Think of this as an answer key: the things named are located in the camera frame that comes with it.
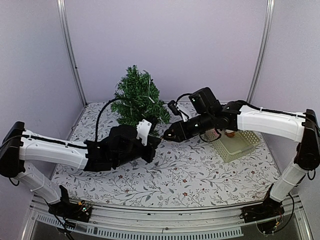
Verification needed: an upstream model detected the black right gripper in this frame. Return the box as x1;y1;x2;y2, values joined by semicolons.
163;111;214;144

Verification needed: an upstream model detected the clear string light garland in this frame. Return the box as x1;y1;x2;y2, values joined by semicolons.
116;65;171;123

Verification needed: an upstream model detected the small green christmas tree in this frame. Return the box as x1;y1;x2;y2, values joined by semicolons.
110;65;172;137

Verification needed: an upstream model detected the cream balloon ornament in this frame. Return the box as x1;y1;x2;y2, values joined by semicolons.
224;131;236;138

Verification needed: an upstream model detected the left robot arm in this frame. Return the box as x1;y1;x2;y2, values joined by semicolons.
0;120;161;217

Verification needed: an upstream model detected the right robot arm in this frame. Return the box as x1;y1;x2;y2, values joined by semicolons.
163;87;320;218

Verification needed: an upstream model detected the floral patterned table mat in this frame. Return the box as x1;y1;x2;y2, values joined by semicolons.
51;101;282;209

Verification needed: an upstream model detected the cream perforated plastic basket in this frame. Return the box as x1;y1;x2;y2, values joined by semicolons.
204;130;261;163

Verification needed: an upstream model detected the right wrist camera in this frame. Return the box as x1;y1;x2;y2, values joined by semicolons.
167;100;192;122

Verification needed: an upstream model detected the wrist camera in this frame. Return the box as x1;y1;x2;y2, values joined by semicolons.
136;119;157;147
167;100;192;122

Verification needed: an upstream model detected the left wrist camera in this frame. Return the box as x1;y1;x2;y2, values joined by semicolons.
136;119;157;147

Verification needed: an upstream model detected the right black cable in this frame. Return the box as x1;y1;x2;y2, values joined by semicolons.
174;92;193;106

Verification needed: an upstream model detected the black cable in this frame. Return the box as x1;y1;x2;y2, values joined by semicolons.
174;92;193;106
94;97;131;143

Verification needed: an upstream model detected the left black cable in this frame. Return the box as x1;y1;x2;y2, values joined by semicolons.
94;97;131;143

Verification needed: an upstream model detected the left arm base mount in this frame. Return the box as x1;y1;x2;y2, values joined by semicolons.
48;185;92;223

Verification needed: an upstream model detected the front aluminium rail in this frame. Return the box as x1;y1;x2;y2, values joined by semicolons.
21;194;314;240

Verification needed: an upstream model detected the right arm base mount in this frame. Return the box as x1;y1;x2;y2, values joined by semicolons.
239;192;285;235

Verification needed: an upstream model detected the left aluminium frame post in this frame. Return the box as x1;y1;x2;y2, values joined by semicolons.
56;0;88;107

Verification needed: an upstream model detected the aluminium frame post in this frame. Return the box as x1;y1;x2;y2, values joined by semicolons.
56;0;88;107
246;0;275;103

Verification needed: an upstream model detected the right aluminium frame post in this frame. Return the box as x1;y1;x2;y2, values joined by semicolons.
246;0;275;103

